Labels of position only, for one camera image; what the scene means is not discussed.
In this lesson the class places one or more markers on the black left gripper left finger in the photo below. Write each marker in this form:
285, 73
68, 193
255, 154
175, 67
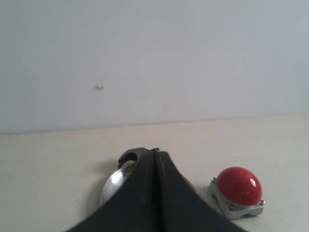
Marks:
130, 209

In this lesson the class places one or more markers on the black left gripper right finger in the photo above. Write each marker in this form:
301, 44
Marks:
181, 209

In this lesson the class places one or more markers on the red dome push button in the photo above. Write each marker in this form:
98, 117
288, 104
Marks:
238, 193

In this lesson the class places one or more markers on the round stainless steel plate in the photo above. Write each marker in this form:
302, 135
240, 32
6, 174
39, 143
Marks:
114, 182

